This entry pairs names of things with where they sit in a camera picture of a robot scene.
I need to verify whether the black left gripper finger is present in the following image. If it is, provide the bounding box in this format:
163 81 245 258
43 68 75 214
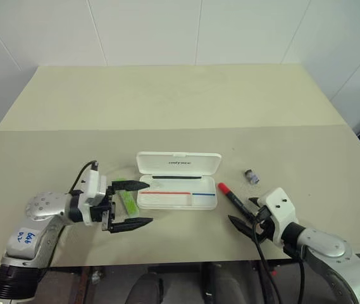
111 179 151 193
108 217 154 234

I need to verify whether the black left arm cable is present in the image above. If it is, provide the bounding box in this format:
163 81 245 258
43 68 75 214
68 160 100 194

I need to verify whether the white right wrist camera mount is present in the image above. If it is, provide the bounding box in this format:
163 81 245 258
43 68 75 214
257 187 296 248

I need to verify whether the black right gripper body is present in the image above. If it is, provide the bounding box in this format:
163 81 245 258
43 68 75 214
251 205 277 244

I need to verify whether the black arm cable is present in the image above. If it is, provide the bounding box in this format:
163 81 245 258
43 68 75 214
251 218 282 304
68 160 100 194

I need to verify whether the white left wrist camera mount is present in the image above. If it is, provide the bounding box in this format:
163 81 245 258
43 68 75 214
78 169 108 227

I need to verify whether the white plastic pencil case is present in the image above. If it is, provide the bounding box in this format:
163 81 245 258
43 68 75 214
135 151 223 212

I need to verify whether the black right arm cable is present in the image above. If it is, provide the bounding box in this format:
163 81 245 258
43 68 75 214
251 218 282 304

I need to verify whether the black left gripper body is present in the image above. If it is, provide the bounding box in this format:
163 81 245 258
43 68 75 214
90 185 118 232

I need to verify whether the red capped black marker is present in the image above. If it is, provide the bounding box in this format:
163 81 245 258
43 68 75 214
218 182 257 220

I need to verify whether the small grey blue cap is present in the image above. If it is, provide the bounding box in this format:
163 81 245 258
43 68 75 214
244 169 260 185

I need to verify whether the green marker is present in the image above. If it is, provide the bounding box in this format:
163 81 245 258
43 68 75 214
118 177 140 218

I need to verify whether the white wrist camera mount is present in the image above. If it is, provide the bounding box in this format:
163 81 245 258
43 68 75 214
257 187 296 248
78 169 108 227

